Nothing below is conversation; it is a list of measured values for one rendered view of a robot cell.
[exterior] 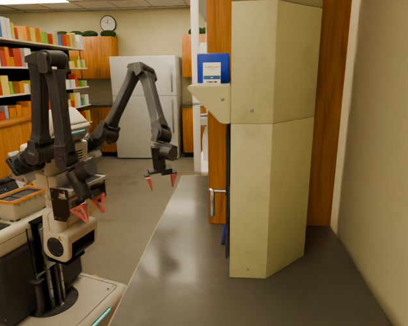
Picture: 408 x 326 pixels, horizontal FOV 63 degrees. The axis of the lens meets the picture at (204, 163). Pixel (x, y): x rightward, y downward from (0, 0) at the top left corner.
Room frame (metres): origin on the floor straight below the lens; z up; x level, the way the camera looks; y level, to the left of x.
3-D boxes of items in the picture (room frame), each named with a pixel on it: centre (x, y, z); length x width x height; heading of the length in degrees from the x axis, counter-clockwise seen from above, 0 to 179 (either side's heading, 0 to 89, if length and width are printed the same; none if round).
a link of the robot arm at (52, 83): (1.26, 0.54, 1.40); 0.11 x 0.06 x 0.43; 158
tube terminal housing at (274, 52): (1.03, -0.21, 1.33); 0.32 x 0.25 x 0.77; 175
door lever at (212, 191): (0.94, -0.04, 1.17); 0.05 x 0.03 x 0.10; 85
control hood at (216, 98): (1.05, -0.03, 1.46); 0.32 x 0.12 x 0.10; 175
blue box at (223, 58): (1.13, -0.04, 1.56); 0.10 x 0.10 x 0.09; 85
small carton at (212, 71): (1.01, -0.03, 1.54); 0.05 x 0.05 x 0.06; 89
